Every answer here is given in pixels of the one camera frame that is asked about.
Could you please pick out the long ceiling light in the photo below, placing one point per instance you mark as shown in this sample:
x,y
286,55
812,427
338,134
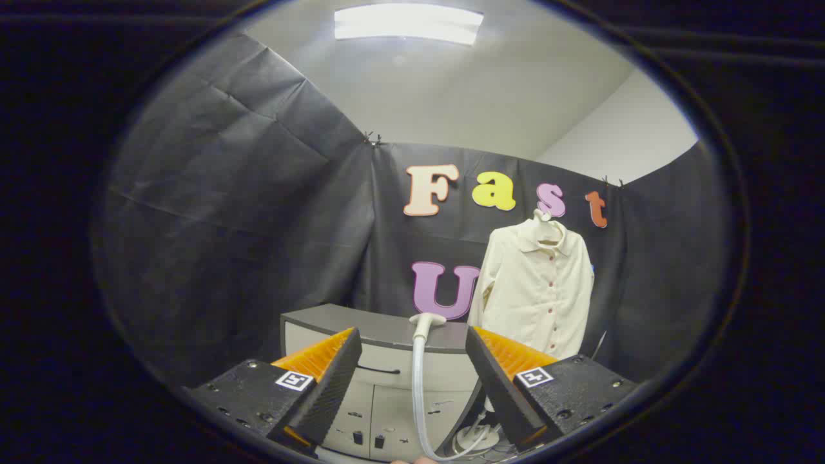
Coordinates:
x,y
406,22

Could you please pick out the white cabinet with grey top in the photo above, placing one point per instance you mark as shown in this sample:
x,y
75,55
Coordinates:
x,y
387,372

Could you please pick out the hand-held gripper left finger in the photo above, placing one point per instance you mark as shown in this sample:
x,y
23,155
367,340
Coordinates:
x,y
329,386

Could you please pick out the cream button shirt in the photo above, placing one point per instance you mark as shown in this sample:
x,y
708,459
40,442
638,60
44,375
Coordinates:
x,y
535,290

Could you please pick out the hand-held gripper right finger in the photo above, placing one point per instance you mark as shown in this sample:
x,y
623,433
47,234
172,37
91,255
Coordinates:
x,y
499,386

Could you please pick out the white clothes hanger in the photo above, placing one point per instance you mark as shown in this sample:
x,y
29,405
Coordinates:
x,y
545,222

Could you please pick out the white garment steamer base unit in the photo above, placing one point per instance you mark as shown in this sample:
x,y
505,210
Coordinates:
x,y
480,439

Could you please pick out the thin metal stand pole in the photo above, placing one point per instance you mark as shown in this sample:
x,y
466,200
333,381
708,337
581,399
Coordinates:
x,y
599,346

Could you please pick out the black backdrop cloth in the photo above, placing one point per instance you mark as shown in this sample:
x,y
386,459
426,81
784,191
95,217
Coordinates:
x,y
225,225

